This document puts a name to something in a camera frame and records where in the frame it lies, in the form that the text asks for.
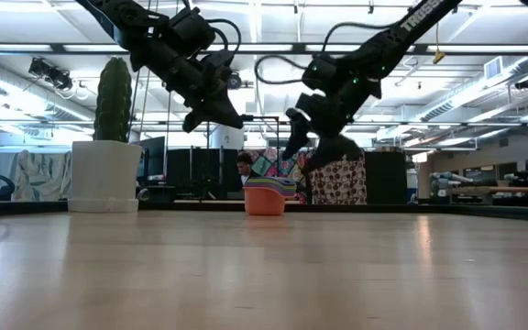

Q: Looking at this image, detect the hanging cable with yellow plug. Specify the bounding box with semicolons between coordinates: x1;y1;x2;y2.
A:
432;20;446;65

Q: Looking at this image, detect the colourful patchwork quilt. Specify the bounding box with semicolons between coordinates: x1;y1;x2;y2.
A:
249;147;311;203

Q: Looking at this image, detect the black aluminium table frame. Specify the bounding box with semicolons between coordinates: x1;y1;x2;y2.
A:
0;197;528;225

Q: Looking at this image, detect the orange measuring cup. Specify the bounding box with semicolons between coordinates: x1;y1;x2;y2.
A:
244;186;288;216

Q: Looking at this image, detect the ceiling air vent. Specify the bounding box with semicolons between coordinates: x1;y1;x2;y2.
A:
483;55;504;82

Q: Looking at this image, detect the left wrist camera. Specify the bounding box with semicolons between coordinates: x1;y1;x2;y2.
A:
167;6;217;47

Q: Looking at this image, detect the leaf pattern curtain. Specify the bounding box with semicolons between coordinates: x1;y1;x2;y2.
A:
0;149;73;202

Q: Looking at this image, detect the wooden background table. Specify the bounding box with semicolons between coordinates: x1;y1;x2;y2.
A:
446;185;528;194

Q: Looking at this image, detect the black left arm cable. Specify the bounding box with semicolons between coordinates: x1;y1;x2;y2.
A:
206;17;243;65

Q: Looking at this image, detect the thin black hanging cable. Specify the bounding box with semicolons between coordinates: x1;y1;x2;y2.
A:
128;59;144;138

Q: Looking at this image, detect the person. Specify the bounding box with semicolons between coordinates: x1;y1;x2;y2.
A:
236;151;259;188

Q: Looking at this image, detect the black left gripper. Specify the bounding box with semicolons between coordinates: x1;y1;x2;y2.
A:
128;38;245;134

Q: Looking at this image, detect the black folding partition screen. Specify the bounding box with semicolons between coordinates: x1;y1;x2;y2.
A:
166;147;240;198

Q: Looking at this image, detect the green measuring cup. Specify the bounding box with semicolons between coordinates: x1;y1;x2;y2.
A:
247;177;295;186

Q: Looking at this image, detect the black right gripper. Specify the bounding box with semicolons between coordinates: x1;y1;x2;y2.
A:
282;89;365;174

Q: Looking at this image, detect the black partition panel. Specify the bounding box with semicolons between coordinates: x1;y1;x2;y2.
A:
364;150;408;206

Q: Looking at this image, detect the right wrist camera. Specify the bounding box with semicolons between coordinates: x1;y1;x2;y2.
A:
301;55;339;92

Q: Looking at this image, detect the black ceiling spotlight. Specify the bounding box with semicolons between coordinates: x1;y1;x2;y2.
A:
27;57;73;92
226;71;244;91

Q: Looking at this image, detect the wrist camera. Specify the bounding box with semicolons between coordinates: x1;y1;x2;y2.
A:
167;6;217;47
301;55;339;92

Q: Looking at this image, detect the white plant pot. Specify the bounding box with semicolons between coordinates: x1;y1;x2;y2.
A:
68;139;144;214

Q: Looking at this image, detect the black background monitor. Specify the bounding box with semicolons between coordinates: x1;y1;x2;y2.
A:
131;136;167;184

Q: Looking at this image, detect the brown dotted cloth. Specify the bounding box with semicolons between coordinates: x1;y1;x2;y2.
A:
308;155;369;206

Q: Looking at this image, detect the green cactus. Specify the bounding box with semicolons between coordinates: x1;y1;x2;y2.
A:
93;56;133;143

